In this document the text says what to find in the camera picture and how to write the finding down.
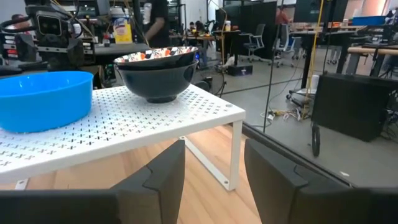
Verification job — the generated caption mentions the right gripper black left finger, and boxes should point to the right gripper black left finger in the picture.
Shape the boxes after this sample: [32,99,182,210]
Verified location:
[111,139,187,224]

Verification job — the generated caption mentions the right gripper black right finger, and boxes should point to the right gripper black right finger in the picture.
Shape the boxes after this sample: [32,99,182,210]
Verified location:
[243,138,354,224]

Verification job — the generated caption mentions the blue plastic mini bowl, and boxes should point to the blue plastic mini bowl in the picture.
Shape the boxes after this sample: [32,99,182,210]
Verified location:
[0,70,95,134]

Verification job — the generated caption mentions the floral patterned dark bowl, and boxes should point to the floral patterned dark bowl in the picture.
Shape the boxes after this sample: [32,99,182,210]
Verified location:
[113,46,199,71]
[117,60,199,104]

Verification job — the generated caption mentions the dark grey desk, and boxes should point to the dark grey desk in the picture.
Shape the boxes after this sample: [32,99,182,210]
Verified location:
[93,42,150,65]

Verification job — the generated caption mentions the wipes canister with yellow label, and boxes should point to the wipes canister with yellow label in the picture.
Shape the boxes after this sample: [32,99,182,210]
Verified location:
[112,7,134,44]

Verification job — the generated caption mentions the white perforated metal shelf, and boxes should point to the white perforated metal shelf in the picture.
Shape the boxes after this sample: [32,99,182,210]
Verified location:
[0,83,246,192]

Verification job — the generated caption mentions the person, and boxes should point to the person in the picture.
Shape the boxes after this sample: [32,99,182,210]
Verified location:
[142,0,170,49]

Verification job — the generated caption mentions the black wheeled cabinet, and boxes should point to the black wheeled cabinet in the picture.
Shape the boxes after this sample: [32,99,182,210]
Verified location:
[310,73,398,158]

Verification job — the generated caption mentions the black box on floor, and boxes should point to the black box on floor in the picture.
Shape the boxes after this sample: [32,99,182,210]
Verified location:
[226,63,253,77]

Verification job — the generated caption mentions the grey office chair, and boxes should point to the grey office chair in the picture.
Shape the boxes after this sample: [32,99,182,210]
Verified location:
[244,24,271,60]

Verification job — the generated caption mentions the black office desk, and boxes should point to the black office desk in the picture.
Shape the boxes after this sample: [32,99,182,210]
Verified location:
[289,29,358,90]

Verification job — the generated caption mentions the black monitor on stand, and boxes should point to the black monitor on stand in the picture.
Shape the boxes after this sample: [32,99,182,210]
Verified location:
[294,0,349,24]

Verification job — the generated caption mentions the blue storage bin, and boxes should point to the blue storage bin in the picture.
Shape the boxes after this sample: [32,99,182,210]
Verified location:
[352,15,388,26]

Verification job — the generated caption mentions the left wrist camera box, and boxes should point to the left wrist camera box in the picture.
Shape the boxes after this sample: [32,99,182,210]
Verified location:
[24,4,75,40]

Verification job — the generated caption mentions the yellow and white cable bundle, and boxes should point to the yellow and white cable bundle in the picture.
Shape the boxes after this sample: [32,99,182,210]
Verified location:
[261,107,312,122]

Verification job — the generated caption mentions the black hanging cable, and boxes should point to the black hanging cable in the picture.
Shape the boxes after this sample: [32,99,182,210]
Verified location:
[262,0,284,134]

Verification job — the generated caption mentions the yellow hanging strap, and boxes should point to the yellow hanging strap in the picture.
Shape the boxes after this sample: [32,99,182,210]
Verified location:
[303,0,325,110]

